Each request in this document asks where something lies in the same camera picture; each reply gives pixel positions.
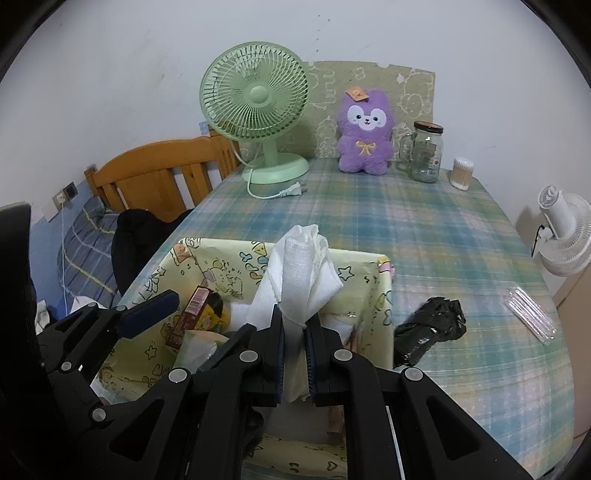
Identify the purple plush bear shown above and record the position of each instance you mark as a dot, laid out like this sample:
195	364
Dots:
365	125

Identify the cotton swab container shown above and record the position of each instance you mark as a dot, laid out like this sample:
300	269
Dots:
462	173

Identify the white standing fan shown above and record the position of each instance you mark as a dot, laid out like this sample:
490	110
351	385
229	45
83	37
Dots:
563	243

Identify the green desk fan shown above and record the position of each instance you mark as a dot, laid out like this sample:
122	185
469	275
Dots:
256	92

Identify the black office chair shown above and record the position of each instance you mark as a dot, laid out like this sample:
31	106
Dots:
138	236

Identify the white towel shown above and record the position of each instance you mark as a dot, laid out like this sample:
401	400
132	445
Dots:
300	279

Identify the cartoon snack box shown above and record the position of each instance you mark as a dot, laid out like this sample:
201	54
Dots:
204	310

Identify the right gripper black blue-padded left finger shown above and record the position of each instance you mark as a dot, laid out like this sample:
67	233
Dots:
198	425

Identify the tissue pack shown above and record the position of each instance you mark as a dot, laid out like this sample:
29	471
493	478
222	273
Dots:
197	347

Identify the green patterned board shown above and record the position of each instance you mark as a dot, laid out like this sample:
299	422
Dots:
410	92

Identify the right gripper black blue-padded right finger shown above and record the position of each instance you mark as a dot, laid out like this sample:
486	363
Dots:
399	425

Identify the glass mason jar mug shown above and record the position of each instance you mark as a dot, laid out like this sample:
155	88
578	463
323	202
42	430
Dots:
421	151

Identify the wall power socket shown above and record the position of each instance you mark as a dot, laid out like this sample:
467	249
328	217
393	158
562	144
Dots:
65	195

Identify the black plastic bag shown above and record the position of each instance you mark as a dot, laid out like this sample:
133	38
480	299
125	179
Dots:
437	320

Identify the beige door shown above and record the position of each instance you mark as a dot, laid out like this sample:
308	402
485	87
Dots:
573	304

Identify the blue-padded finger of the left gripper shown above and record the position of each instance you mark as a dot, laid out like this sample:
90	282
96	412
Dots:
143	316

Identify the plaid tablecloth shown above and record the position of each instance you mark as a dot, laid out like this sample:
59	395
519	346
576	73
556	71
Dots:
442	242

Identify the clear plastic bag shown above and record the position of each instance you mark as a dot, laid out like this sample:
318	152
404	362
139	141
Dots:
531	314

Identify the yellow cartoon storage box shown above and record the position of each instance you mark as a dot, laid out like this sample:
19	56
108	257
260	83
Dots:
361	312

